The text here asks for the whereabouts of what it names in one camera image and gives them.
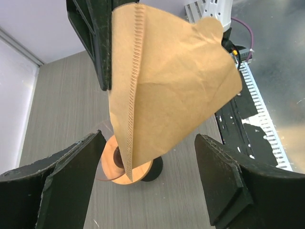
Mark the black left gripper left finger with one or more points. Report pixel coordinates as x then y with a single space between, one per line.
54 192

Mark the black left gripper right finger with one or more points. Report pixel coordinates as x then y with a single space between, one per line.
243 193

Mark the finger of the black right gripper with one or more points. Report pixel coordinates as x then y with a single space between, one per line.
92 22

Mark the brown paper coffee filter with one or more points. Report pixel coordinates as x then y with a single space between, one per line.
168 77

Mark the pink glass dripper cone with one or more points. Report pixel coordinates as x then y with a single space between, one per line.
110 166

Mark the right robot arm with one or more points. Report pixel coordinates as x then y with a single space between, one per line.
219 9

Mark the dark red coffee server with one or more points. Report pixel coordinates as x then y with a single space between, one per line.
147 172

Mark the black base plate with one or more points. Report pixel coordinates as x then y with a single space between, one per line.
244 138

